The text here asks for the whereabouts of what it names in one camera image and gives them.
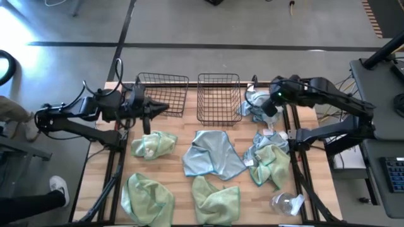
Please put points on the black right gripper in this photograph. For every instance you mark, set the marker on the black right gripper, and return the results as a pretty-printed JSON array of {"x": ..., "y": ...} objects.
[{"x": 269, "y": 108}]

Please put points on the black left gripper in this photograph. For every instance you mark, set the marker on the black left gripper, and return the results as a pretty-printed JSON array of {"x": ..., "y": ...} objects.
[{"x": 139, "y": 112}]

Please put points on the blue microfiber towel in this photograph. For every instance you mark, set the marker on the blue microfiber towel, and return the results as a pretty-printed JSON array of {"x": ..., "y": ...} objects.
[
  {"x": 211, "y": 154},
  {"x": 252, "y": 101},
  {"x": 262, "y": 140}
]

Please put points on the green microfiber towel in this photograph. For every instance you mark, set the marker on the green microfiber towel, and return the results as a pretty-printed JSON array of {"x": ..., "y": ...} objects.
[
  {"x": 145, "y": 201},
  {"x": 273, "y": 164},
  {"x": 214, "y": 205},
  {"x": 154, "y": 145}
]

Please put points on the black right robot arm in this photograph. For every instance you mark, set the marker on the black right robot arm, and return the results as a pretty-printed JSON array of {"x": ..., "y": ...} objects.
[{"x": 331, "y": 94}]

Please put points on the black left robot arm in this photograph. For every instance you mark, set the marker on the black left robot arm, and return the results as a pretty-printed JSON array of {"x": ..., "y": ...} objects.
[{"x": 79, "y": 130}]

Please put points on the clear spray bottle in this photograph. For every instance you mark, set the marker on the clear spray bottle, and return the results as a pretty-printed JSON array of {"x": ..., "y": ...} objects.
[{"x": 282, "y": 203}]

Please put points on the white box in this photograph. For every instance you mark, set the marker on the white box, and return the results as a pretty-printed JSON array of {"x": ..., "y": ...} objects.
[{"x": 350, "y": 162}]

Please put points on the black pole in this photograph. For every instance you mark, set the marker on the black pole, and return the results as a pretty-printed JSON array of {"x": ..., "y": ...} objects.
[{"x": 378, "y": 55}]

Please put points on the grey desk with keyboard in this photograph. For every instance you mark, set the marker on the grey desk with keyboard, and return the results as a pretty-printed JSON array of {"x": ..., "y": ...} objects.
[{"x": 374, "y": 189}]

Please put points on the small black object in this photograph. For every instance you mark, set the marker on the small black object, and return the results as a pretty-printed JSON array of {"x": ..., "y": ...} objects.
[{"x": 364, "y": 200}]

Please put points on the grey metal bar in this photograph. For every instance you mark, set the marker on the grey metal bar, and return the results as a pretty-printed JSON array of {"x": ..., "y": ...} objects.
[{"x": 31, "y": 151}]

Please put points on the backlit black keyboard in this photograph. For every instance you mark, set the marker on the backlit black keyboard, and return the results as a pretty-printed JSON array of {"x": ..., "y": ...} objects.
[{"x": 394, "y": 175}]

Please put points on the person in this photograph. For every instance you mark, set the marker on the person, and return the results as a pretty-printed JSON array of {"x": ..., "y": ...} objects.
[
  {"x": 12, "y": 108},
  {"x": 31, "y": 205}
]

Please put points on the black hoop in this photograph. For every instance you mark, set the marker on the black hoop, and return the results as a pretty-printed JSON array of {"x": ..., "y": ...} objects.
[{"x": 13, "y": 66}]

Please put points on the black mat orange striped edge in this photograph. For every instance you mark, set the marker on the black mat orange striped edge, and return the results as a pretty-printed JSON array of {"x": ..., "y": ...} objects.
[{"x": 391, "y": 15}]

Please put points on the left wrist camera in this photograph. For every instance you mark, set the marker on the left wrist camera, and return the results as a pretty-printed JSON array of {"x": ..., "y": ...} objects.
[{"x": 139, "y": 93}]

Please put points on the silver mounting bracket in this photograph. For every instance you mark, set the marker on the silver mounting bracket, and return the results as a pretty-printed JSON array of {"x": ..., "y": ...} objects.
[{"x": 291, "y": 135}]

